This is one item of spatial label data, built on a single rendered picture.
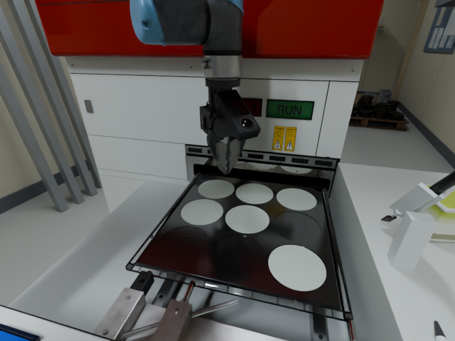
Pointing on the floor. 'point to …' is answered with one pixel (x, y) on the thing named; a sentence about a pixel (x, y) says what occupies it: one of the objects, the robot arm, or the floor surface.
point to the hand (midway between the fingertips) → (227, 170)
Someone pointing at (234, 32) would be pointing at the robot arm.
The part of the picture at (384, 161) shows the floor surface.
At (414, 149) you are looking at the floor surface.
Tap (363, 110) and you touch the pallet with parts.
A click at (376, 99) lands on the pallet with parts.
